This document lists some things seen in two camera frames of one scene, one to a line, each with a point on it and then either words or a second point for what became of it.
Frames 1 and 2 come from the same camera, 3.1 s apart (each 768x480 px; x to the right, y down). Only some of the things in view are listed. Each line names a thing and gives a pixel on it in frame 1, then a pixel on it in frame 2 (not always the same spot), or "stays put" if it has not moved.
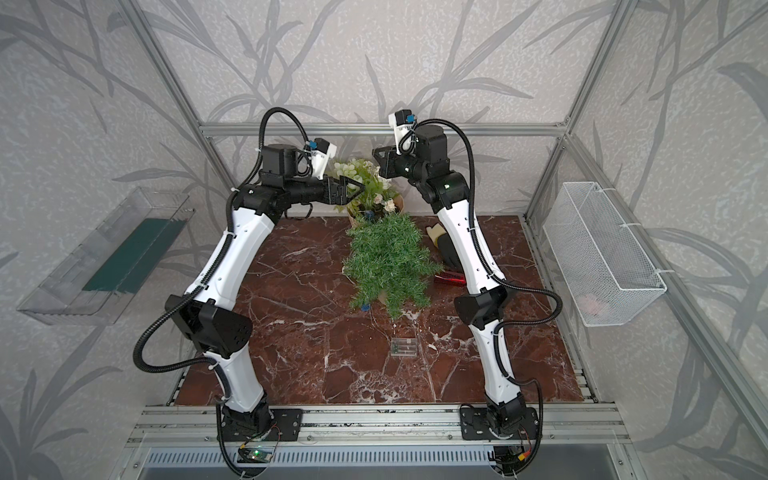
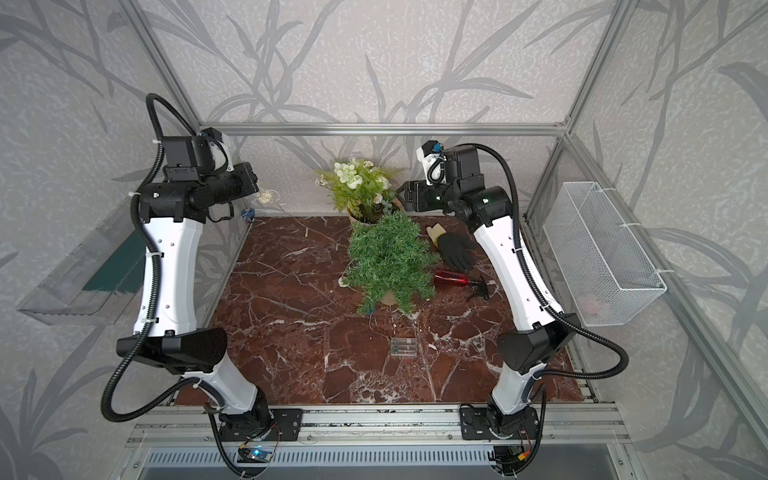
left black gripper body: (328, 198) → (229, 185)
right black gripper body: (404, 166) → (426, 197)
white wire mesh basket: (607, 270) stays put
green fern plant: (388, 263) stays put
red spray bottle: (451, 278) stays put
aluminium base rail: (198, 425) stays put
